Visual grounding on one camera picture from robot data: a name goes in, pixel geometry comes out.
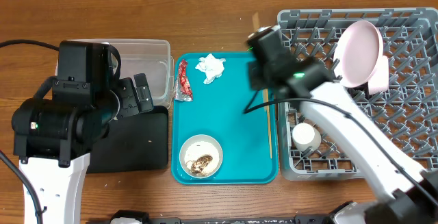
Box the wooden chopstick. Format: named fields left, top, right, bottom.
left=263, top=88, right=274, bottom=159
left=261, top=88, right=272, bottom=149

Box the white cup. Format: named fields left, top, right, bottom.
left=292, top=123, right=321, bottom=152

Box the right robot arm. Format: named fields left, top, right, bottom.
left=246, top=26, right=437, bottom=223

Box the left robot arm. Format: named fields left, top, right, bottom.
left=12, top=40, right=153, bottom=223

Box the grey dishwasher rack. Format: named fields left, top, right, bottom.
left=277, top=8, right=437, bottom=181

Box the clear plastic bin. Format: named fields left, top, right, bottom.
left=54, top=38, right=175, bottom=111

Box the black plastic bin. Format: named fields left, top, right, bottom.
left=87, top=106, right=168, bottom=174

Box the red foil wrapper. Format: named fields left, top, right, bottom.
left=175, top=60, right=193, bottom=102

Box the crumpled white tissue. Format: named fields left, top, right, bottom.
left=195, top=53, right=226, bottom=85

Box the grey bowl with food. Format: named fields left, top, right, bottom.
left=179, top=134, right=223, bottom=179

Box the teal serving tray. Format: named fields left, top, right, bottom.
left=171, top=51, right=279, bottom=185

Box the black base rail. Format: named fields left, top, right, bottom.
left=85, top=214, right=343, bottom=224

